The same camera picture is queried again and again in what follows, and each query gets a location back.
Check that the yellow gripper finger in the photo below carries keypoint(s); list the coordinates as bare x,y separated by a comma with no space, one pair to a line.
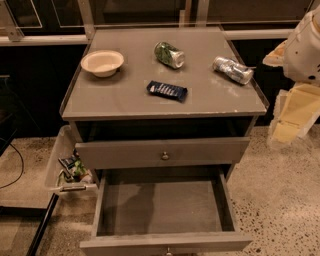
295,112
276,57

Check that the blue rxbar blueberry bar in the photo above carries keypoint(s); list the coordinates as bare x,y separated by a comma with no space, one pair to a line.
168,91

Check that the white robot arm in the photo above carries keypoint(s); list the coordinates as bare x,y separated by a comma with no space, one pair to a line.
299,56

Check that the grey drawer cabinet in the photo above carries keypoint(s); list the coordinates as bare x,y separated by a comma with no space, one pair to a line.
120,108

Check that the brass upper drawer knob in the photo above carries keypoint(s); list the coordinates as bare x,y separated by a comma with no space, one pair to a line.
165,156

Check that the brass drawer knob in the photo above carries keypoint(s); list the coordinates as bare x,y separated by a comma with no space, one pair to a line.
168,252
165,156

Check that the open grey middle drawer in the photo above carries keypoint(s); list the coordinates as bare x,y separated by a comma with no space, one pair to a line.
141,212

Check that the brass middle drawer knob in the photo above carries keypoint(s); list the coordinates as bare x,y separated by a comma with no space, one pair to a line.
168,252

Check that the grey upper drawer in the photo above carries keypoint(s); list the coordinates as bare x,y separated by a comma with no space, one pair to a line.
148,153

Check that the silver blue soda can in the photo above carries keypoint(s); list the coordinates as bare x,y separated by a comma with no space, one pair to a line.
234,70

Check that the green soda can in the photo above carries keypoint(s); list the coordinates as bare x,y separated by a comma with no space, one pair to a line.
169,55

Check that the white paper bowl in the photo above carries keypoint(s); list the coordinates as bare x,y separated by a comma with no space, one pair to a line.
102,63

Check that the snack packets in bin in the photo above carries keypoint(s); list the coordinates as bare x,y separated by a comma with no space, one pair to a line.
73,170

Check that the clear plastic bin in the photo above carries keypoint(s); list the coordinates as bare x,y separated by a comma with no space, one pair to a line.
63,148

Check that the metal railing frame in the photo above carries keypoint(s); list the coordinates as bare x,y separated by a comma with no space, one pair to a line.
49,22

